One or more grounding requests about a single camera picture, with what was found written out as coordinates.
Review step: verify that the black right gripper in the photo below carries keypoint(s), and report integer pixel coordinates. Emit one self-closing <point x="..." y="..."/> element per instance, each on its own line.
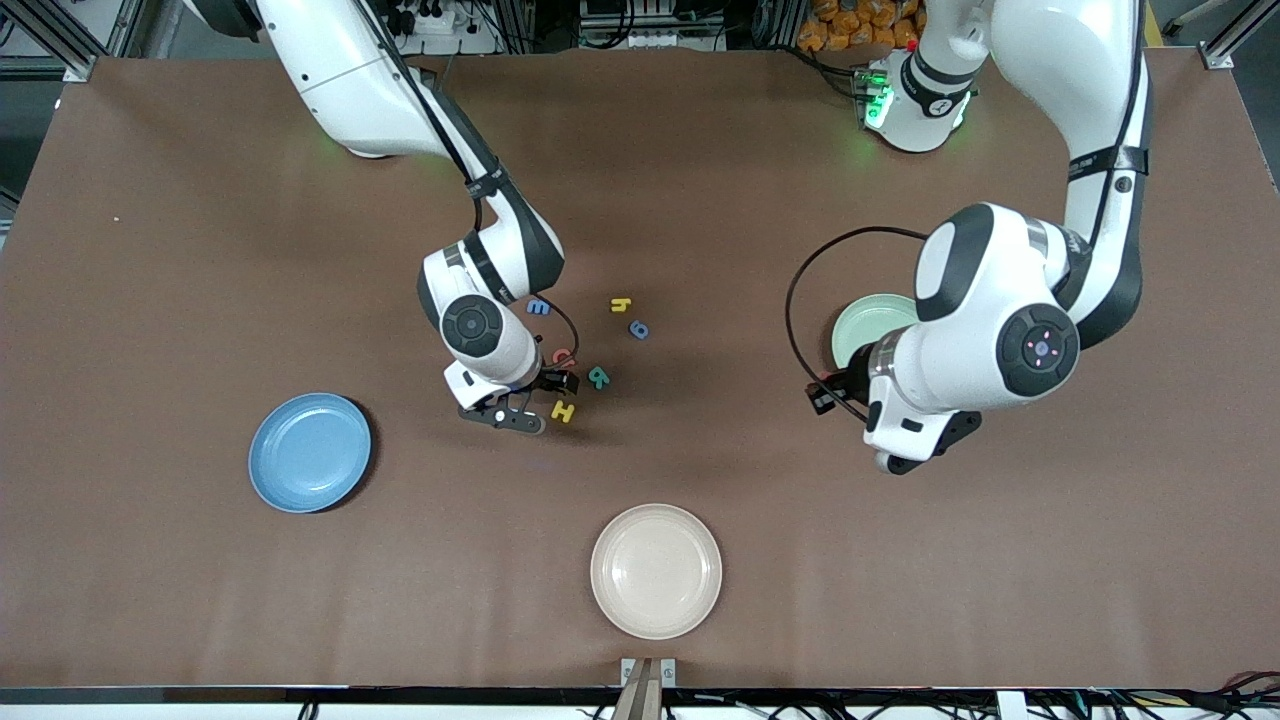
<point x="549" y="380"/>

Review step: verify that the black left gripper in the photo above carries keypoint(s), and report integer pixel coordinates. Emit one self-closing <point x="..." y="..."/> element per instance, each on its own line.
<point x="852" y="384"/>

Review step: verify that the red foam uppercase Q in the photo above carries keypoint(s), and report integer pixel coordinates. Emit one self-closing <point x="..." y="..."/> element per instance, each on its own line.
<point x="558" y="354"/>

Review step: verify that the blue foam lowercase g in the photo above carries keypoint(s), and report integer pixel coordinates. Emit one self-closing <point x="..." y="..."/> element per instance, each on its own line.
<point x="639" y="330"/>

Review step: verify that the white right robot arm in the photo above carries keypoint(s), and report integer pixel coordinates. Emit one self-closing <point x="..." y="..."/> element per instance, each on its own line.
<point x="360" y="70"/>

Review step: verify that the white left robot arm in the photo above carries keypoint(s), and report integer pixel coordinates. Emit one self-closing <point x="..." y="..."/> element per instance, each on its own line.
<point x="1000" y="300"/>

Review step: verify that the yellow foam uppercase H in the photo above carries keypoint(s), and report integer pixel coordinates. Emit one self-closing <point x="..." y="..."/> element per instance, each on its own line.
<point x="563" y="411"/>

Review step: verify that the teal foam uppercase R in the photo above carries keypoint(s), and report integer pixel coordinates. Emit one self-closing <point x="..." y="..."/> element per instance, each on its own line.
<point x="598" y="377"/>

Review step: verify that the green plate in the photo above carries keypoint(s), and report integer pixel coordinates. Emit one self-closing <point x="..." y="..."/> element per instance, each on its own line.
<point x="865" y="325"/>

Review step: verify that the blue foam lowercase m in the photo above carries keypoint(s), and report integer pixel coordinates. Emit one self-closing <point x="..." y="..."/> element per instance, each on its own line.
<point x="538" y="307"/>

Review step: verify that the beige plate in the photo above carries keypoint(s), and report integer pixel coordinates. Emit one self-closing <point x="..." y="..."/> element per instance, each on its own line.
<point x="656" y="571"/>

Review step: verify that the blue plate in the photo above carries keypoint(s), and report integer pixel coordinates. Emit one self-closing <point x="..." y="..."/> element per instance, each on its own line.
<point x="310" y="452"/>

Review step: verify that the brown table cover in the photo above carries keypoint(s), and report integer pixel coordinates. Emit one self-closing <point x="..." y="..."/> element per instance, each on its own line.
<point x="900" y="580"/>

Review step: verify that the white vented device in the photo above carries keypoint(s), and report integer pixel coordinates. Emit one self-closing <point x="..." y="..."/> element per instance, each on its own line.
<point x="625" y="38"/>

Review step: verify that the orange snack packets pile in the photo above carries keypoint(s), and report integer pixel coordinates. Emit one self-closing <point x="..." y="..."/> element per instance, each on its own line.
<point x="850" y="25"/>

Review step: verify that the white power strip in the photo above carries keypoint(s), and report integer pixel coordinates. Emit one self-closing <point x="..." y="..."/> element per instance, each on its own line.
<point x="435" y="20"/>

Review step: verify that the metal bracket with post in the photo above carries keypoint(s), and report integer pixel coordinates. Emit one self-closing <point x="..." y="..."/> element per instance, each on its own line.
<point x="648" y="690"/>

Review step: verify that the aluminium frame profile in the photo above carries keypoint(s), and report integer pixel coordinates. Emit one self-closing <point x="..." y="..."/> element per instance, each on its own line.
<point x="1235" y="38"/>
<point x="55" y="42"/>

